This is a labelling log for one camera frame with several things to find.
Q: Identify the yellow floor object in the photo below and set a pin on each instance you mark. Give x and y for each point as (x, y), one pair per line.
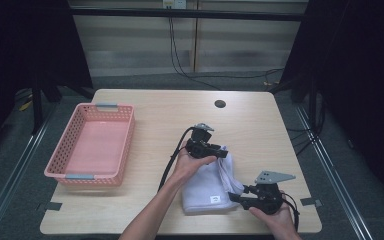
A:
(25, 106)

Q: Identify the pink perforated plastic basket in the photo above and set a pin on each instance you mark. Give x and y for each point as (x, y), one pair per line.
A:
(93, 150)

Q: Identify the metal floor rail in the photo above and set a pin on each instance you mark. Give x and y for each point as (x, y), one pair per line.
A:
(333, 173)
(16, 173)

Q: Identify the dark tape strip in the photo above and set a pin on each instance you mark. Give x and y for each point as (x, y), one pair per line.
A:
(52, 206)

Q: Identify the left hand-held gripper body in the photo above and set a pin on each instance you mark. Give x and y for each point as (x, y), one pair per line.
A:
(198, 146)

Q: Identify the person's right hand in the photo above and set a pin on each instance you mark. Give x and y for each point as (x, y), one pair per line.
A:
(278, 225)

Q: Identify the white wall socket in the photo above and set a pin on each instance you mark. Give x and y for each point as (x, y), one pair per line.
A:
(175, 3)

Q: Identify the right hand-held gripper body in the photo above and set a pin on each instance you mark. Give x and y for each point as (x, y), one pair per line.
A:
(268, 196)

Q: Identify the person's left hand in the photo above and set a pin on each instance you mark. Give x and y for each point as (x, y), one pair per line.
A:
(188, 168)

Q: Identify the grey tape strip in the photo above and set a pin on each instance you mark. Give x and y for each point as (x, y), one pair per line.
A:
(311, 201)

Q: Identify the dark curtain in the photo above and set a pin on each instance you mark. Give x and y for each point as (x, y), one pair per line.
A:
(363, 66)
(20, 43)

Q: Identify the black horizontal metal bar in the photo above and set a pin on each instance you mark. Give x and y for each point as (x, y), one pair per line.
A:
(180, 14)

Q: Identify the lavender printed cloth garment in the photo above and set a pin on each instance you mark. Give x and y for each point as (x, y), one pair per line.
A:
(203, 190)

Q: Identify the black metal stand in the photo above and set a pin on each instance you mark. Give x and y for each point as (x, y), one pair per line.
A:
(37, 106)

